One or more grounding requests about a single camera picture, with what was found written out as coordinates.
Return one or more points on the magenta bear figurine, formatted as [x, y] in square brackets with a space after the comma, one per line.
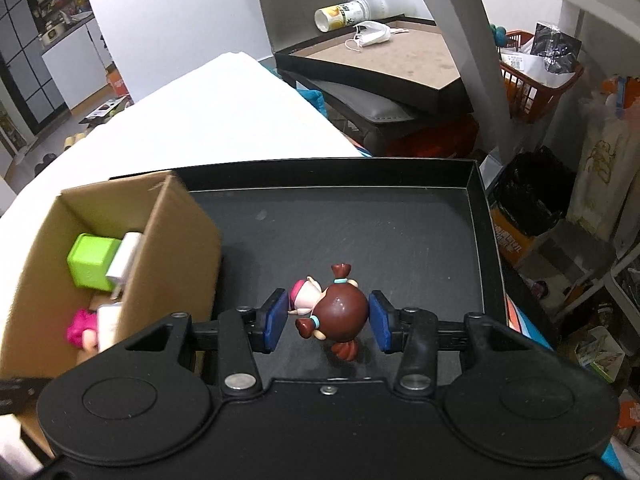
[80, 327]

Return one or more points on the green printed carton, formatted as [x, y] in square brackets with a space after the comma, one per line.
[600, 355]

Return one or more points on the green block toy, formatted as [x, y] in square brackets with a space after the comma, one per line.
[90, 260]

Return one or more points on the white kitchen cabinet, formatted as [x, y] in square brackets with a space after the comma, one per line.
[75, 70]

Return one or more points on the yellow slipper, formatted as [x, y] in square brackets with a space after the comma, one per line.
[69, 143]
[81, 138]

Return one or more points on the white face mask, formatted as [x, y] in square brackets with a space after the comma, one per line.
[372, 35]

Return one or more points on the stack of paper cups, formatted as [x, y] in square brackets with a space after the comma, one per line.
[340, 15]

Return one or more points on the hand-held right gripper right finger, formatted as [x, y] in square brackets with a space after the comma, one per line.
[382, 322]

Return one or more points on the brown-haired doll figurine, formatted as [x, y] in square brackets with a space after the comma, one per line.
[340, 310]

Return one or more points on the black plastic packet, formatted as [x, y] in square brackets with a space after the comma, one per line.
[555, 45]

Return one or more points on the cream tote bag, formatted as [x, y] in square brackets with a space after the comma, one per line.
[600, 175]

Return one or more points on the black plastic bag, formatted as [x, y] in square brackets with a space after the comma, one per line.
[535, 190]

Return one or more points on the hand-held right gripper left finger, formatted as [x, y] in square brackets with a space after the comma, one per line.
[275, 320]

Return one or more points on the orange plastic basket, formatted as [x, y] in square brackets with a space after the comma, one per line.
[530, 95]

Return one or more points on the orange stool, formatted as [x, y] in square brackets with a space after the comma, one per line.
[435, 140]

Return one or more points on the black tray with brown base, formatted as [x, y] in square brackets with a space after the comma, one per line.
[400, 60]

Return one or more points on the black glass-panel door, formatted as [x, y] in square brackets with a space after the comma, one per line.
[30, 75]

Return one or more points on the grey seat cushion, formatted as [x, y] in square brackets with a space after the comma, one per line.
[370, 105]

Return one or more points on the orange carton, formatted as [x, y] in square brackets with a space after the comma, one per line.
[117, 82]

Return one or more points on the orange printed box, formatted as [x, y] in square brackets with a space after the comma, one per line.
[510, 245]

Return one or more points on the teal cloth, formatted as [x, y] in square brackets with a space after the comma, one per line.
[310, 101]

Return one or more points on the white block toy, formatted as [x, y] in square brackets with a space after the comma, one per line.
[125, 260]

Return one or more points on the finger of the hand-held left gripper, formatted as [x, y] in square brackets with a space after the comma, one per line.
[20, 395]

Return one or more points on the black shallow tray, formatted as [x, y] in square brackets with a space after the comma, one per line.
[375, 220]

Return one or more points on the white metal shelf frame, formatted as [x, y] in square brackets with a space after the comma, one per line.
[475, 60]

